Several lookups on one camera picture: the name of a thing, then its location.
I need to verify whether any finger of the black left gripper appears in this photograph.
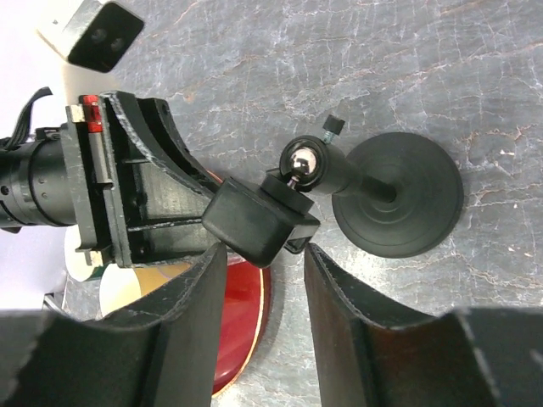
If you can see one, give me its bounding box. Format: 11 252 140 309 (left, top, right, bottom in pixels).
104 91 216 199
118 215 219 267

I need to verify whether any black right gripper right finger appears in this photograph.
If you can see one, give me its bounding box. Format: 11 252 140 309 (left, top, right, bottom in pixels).
304 244 542 406

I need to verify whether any yellow mug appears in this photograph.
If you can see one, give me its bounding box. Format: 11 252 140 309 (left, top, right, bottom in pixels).
98 262 192 317

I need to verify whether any red round tray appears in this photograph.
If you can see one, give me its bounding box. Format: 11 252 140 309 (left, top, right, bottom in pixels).
186 169 272 399

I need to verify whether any cream and green mug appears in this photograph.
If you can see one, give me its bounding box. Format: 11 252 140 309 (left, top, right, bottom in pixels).
64 226 105 282

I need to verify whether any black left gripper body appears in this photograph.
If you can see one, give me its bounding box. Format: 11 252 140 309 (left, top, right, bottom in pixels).
60 91 127 267

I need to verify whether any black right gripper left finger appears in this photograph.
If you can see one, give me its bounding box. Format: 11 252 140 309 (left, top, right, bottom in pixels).
1 243 227 406

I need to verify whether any black phone stand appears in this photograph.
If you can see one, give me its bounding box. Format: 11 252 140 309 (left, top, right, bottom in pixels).
202 116 464 267

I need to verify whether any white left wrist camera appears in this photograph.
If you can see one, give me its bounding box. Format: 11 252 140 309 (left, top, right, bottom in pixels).
36 0 144 73

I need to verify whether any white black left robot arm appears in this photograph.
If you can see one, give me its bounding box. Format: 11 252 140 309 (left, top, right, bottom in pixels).
1 91 219 267

